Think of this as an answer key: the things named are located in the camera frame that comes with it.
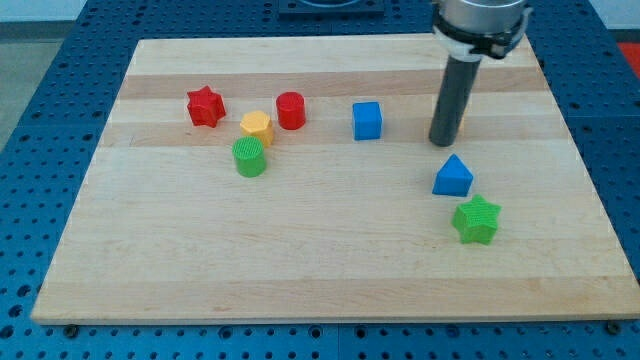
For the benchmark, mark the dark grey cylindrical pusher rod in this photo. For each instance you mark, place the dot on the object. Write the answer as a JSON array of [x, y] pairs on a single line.
[[457, 83]]

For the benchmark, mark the wooden board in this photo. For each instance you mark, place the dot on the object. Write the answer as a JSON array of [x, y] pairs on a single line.
[[164, 230]]

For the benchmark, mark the blue cube block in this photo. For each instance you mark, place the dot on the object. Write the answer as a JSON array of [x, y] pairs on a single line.
[[366, 121]]

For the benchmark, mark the blue triangle block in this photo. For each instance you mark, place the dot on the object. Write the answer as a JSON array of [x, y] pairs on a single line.
[[453, 178]]

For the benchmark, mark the green cylinder block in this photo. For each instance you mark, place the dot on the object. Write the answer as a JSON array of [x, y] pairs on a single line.
[[248, 153]]

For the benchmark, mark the red cylinder block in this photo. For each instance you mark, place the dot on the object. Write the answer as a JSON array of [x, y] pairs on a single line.
[[291, 112]]

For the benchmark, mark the yellow hexagon block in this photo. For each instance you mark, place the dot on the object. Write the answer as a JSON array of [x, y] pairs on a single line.
[[258, 124]]

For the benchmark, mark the green star block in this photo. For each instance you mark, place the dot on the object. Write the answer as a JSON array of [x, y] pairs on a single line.
[[476, 221]]

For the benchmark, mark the red star block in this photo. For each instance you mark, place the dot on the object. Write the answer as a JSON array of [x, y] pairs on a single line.
[[205, 107]]

